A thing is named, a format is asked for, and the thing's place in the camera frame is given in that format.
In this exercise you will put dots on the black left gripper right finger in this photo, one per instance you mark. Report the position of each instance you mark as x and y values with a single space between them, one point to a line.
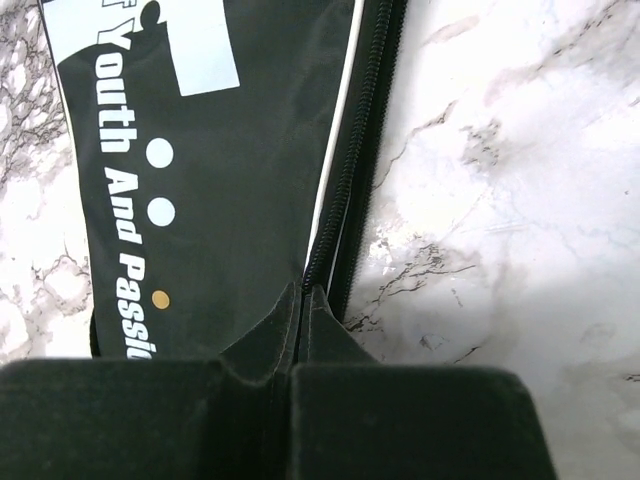
355 418

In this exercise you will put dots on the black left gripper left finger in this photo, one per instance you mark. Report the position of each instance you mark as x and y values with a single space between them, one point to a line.
220 418

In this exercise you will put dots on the black racket cover bag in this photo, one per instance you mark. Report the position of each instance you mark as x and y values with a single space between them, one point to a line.
218 144

